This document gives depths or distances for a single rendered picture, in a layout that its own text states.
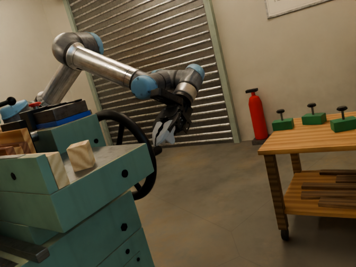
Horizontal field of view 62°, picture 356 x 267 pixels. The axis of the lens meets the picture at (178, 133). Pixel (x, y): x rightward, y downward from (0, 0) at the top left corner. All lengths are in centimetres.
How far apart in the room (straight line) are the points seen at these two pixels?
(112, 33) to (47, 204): 390
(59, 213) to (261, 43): 306
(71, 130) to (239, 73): 285
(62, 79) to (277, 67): 241
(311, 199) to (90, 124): 131
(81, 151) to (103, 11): 390
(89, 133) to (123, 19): 342
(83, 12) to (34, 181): 423
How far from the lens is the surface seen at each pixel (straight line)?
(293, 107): 337
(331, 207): 169
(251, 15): 337
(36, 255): 51
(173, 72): 107
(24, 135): 69
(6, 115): 146
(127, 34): 410
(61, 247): 56
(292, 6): 326
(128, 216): 65
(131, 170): 54
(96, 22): 444
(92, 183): 48
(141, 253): 70
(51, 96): 145
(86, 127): 77
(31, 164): 45
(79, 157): 51
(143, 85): 95
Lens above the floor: 102
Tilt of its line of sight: 12 degrees down
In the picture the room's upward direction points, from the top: 15 degrees counter-clockwise
